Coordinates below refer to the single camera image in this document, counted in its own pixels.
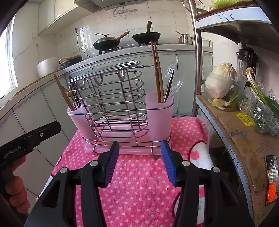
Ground steel kettle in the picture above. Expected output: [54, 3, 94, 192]
[175, 30, 193, 45]

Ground cardboard sheet on shelf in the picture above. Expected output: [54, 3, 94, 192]
[196, 95, 278, 226]

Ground pink utensil cup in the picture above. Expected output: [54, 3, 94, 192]
[145, 90, 174, 141]
[66, 101, 97, 140]

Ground green plastic colander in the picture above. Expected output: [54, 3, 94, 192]
[211, 0, 249, 9]

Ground pink plastic drip tray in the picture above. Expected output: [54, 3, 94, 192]
[85, 131, 161, 155]

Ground clear plastic spoon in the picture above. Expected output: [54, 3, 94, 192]
[165, 61, 185, 98]

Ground white bowl on counter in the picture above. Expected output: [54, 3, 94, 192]
[36, 56, 60, 78]

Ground gas stove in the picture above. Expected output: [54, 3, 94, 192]
[98, 42, 151, 55]

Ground wire utensil rack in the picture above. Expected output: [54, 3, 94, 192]
[67, 60, 173, 160]

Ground black spoon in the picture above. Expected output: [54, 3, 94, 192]
[163, 67, 175, 103]

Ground cabbage in clear container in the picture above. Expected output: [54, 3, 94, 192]
[202, 62, 248, 112]

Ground black frying pan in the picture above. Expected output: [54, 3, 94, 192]
[132, 20, 161, 45]

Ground gold spoon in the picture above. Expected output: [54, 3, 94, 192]
[63, 86, 74, 103]

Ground wooden chopstick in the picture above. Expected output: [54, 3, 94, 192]
[153, 42, 164, 103]
[150, 41, 161, 103]
[70, 96, 77, 110]
[53, 73, 76, 111]

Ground right pink utensil cup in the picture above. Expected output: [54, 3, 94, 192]
[145, 90, 174, 141]

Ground lidded black wok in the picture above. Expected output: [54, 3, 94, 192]
[93, 31, 130, 52]

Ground metal storage shelf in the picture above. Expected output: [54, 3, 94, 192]
[183, 1, 278, 226]

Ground left pink utensil cup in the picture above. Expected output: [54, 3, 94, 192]
[66, 101, 97, 140]

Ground person left hand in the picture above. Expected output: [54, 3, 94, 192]
[4, 156, 31, 215]

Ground green onions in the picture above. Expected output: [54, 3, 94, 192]
[245, 67, 279, 119]

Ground black blender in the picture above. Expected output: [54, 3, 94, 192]
[236, 46, 261, 82]

